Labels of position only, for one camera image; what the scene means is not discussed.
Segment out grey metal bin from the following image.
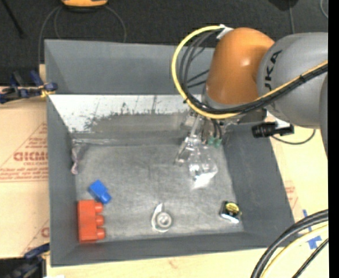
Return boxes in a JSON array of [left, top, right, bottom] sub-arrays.
[[43, 39, 296, 266]]

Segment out clear glass round lid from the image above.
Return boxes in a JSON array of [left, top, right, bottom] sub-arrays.
[[151, 202, 174, 233]]

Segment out clear plastic wrap piece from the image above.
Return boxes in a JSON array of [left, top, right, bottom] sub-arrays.
[[70, 140, 86, 175]]

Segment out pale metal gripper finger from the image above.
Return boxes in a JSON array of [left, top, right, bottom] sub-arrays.
[[174, 137, 194, 166], [191, 142, 205, 168]]

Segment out black cylinder on white bracket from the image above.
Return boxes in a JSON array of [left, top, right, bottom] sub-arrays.
[[251, 121, 295, 139]]

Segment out clear crumpled plastic bag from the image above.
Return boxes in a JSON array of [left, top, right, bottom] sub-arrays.
[[187, 149, 219, 191]]

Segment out black and yellow tape measure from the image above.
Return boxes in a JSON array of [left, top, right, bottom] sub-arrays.
[[219, 200, 243, 224]]

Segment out red toy building block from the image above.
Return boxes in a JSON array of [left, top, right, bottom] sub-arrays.
[[76, 199, 107, 244]]

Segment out blue toy block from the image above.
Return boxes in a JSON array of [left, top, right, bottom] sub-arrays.
[[88, 180, 112, 205]]

